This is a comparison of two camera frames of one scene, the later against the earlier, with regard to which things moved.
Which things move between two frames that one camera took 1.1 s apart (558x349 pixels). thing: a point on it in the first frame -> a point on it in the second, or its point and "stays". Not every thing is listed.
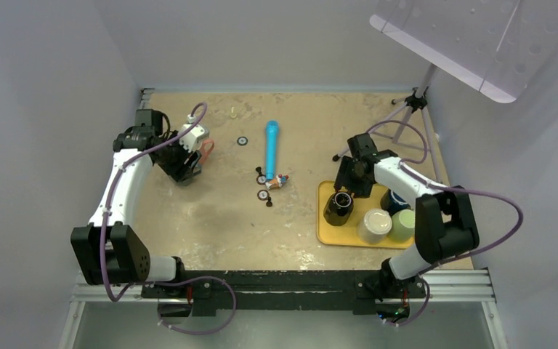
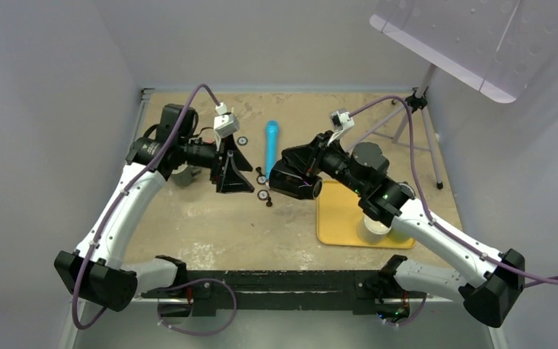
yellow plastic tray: x=346 y=235 stays
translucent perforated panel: x=496 y=46 stays
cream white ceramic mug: x=376 y=223 stays
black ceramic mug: x=337 y=208 -> x=287 y=182
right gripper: x=361 y=190 -> x=312 y=155
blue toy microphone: x=272 y=132 stays
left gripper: x=181 y=171 -> x=229 y=179
